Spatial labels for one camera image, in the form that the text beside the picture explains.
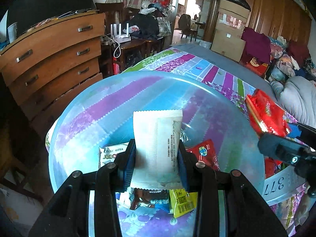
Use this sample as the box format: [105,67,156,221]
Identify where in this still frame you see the red crinkly snack packet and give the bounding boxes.
[245,89,290,137]

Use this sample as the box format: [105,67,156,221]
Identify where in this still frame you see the white sachet snack packet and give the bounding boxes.
[131,110,183,190]

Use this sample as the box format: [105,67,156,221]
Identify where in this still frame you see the blue Oreo snack packet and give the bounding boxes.
[130,188,170,213]

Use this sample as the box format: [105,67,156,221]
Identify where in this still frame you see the white box numbered 377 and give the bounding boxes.
[262,166,306,206]

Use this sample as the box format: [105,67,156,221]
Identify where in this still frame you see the colourful striped bed sheet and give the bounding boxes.
[45,47,316,236]

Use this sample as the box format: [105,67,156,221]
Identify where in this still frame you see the grey folded duvet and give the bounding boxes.
[270,76,316,128]

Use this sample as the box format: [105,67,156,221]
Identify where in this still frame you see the yellow snack packet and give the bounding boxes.
[169,189,198,218]

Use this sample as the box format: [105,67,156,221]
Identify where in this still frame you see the white patterned snack packet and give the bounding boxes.
[99,142,129,168]

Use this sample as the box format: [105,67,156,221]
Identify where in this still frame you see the clear blue plastic basin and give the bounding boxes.
[48,70,266,237]

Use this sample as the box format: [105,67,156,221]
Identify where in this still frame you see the pile of clothes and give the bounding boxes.
[265,36,315,82]

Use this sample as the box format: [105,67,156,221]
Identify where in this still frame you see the red gift bag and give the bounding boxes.
[240,56,269,78]

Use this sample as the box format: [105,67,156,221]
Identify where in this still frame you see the maroon garment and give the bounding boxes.
[241,27,271,64]

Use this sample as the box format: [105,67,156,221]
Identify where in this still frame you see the stacked cardboard boxes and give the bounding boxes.
[211,0,250,62]

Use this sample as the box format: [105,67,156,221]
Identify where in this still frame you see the wooden wardrobe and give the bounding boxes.
[203,0,312,44]

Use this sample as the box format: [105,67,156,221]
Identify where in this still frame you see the wooden chest of drawers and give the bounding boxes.
[1,11,104,137]

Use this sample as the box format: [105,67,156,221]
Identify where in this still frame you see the dark wooden side table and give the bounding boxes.
[101,37,149,73]

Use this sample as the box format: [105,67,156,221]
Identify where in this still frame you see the white wifi router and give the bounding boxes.
[110,24,131,43]

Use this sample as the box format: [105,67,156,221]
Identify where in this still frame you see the white cup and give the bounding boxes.
[7,22,17,43]

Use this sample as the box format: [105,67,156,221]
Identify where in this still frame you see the wooden chair with clothes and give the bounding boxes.
[95,0,173,55]

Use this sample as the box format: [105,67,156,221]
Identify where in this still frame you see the black flat television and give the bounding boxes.
[6,0,95,36]

